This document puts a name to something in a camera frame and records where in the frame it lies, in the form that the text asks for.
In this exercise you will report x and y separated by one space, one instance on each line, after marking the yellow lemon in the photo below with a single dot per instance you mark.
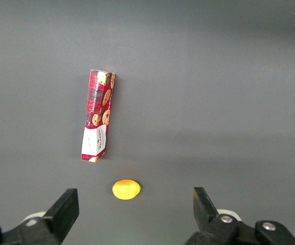
125 189

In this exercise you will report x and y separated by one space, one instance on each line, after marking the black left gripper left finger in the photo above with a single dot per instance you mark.
58 217

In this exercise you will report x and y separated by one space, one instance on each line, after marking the red tartan cookie box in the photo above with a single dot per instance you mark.
97 114

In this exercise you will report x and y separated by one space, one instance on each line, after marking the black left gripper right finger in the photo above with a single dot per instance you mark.
208 219

